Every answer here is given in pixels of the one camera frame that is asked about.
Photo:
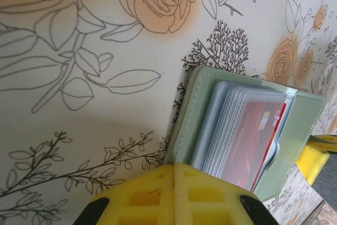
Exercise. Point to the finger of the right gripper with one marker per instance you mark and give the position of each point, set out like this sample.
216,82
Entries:
312,164
327,143

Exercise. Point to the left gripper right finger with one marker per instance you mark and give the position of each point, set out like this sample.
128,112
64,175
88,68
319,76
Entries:
210,201

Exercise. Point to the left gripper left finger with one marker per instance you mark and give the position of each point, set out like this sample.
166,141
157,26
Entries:
137,198

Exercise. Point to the red credit card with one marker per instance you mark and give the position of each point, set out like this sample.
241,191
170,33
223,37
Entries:
252,143

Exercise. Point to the floral tablecloth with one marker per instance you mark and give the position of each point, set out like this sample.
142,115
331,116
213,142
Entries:
79,103

